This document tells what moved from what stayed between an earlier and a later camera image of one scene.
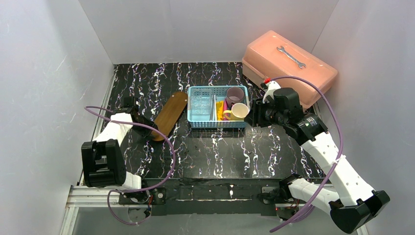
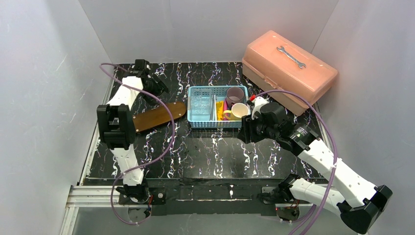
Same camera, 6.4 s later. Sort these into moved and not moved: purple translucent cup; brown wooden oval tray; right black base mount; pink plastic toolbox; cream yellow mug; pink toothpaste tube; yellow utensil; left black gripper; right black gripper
Moved: brown wooden oval tray; left black gripper; right black gripper
Not moved: pink toothpaste tube; pink plastic toolbox; purple translucent cup; yellow utensil; cream yellow mug; right black base mount
